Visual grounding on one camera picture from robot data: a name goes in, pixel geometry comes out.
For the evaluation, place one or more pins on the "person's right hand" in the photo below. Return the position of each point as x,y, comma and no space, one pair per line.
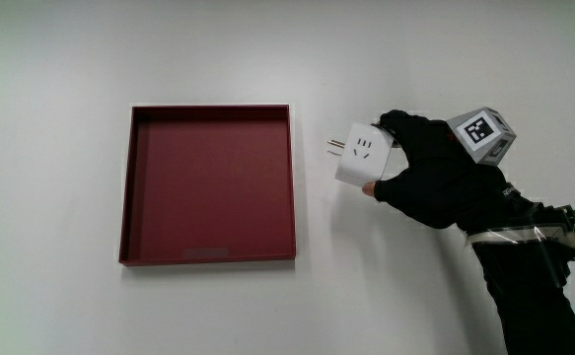
440,177

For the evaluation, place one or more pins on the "white cube socket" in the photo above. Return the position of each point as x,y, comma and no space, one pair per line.
363,155

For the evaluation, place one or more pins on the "dark red square tray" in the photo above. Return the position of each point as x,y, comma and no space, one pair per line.
213,187

